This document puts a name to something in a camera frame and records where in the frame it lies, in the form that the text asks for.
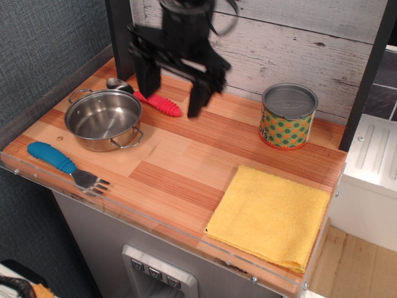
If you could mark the white toy sink unit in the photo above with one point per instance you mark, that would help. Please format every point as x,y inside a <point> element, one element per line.
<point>364,203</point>

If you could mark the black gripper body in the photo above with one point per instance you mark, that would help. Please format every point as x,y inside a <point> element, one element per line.
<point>181,44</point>

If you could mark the stainless steel pot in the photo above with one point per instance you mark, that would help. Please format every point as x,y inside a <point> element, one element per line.
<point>104,120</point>

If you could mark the yellow-orange towel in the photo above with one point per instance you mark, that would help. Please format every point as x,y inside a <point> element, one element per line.
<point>272,218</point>

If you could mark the clear acrylic edge guard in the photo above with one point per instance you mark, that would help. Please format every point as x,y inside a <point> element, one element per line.
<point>173,193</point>

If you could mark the dark grey post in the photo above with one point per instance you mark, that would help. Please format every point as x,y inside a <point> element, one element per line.
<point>381,41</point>
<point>119,16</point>

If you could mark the fork with blue handle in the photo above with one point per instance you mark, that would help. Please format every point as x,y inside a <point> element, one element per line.
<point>85,181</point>

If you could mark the green orange patterned can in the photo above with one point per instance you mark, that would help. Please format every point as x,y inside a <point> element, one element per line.
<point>287,112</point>

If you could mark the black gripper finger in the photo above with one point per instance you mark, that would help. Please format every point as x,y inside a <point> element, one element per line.
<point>201,92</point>
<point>148,75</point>

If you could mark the dark grey right post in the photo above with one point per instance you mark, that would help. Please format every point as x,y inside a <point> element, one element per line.
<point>381,41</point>

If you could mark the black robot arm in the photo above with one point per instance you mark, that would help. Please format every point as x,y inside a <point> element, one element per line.
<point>189,3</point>

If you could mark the dark grey left post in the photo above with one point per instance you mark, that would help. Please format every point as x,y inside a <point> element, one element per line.
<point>119,16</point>

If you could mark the spoon with red handle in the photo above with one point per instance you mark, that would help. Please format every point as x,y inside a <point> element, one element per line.
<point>162,104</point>

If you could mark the grey dispenser panel with buttons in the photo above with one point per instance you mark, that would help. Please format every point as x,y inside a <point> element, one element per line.
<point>153,277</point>

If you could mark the orange cloth at corner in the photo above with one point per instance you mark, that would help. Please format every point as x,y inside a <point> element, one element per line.
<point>41,291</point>

